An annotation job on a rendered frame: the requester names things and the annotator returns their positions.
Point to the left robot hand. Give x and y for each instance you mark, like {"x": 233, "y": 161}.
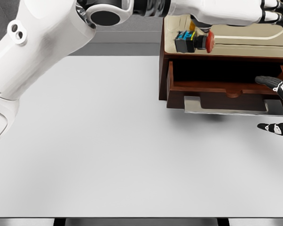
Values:
{"x": 226, "y": 11}

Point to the black switch with red button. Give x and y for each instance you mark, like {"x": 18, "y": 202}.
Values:
{"x": 186, "y": 42}

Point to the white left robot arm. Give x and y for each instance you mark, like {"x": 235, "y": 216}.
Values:
{"x": 38, "y": 47}

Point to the brown cabinet with beige top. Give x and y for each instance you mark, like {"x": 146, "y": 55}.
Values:
{"x": 238, "y": 50}

